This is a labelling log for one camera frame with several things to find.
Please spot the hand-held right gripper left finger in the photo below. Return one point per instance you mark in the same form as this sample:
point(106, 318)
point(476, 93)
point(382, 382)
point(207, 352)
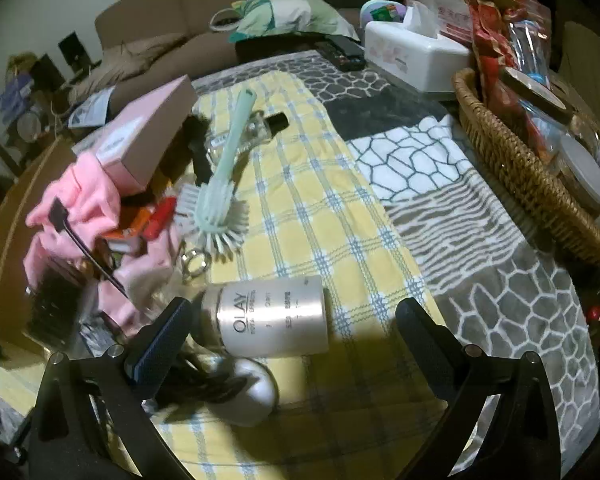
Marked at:
point(152, 345)

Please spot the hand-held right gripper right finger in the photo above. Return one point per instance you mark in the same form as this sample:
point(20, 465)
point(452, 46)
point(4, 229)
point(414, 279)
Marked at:
point(420, 340)

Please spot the white round cap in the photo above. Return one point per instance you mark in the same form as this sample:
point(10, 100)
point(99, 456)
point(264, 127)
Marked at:
point(252, 390)

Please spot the silver cream bottle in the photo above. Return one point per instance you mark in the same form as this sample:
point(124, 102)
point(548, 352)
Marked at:
point(270, 315)

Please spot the bright pink towel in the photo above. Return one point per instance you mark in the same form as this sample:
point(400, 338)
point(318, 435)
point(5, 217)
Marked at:
point(85, 195)

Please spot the brown cardboard box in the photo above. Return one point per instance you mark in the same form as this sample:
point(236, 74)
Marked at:
point(15, 220)

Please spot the pale green dish brush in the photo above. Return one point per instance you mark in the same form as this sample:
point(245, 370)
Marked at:
point(230, 145)

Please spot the pink box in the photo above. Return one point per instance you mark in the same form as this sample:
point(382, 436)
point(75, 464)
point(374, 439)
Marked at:
point(140, 125)

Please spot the pale pink cloth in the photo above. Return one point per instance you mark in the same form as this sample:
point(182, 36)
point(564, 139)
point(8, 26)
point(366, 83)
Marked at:
point(130, 285)

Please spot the grey patterned blanket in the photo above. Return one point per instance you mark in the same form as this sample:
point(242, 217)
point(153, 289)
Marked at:
point(480, 285)

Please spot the small clear glass jar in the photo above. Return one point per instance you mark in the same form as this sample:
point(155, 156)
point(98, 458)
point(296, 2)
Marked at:
point(196, 265)

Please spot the black hair brush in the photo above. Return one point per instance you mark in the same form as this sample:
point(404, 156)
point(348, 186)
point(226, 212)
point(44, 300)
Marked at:
point(60, 305)

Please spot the orange small box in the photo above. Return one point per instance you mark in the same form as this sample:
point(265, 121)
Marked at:
point(135, 220)

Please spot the red lip gloss tube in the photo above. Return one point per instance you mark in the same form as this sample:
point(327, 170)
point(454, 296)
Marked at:
point(161, 217)

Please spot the yellow checked cloth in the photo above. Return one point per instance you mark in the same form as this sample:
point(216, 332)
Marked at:
point(305, 210)

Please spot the wicker basket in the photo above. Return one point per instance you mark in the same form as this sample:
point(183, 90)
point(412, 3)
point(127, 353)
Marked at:
point(505, 160)

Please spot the grey lid jar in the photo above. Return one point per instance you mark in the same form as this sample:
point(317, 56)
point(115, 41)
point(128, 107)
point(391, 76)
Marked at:
point(582, 170)

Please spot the glass bottle black cap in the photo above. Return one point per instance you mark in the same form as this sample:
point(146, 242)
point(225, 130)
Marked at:
point(260, 127)

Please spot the printed paper sheet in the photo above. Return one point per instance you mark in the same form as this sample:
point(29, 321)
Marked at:
point(92, 107)

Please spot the white tissue box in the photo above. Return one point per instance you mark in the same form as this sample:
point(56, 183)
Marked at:
point(405, 55)

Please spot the brown cushion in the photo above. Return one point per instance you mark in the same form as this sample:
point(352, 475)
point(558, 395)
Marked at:
point(130, 60)

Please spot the black remote control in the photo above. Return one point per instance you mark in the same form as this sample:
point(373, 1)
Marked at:
point(340, 55)

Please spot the red snack packet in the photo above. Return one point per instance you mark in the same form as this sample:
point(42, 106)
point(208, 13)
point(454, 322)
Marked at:
point(490, 45)

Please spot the black square panel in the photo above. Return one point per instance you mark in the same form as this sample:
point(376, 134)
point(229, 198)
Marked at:
point(72, 50)

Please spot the black flat case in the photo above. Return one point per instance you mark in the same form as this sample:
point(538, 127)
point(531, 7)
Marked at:
point(280, 47)

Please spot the purple round container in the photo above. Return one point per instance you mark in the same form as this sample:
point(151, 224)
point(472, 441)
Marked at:
point(380, 10)

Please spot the white and red packet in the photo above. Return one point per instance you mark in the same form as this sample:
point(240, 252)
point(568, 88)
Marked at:
point(435, 5)

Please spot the leaf print bag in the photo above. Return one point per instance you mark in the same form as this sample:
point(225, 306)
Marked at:
point(280, 10)

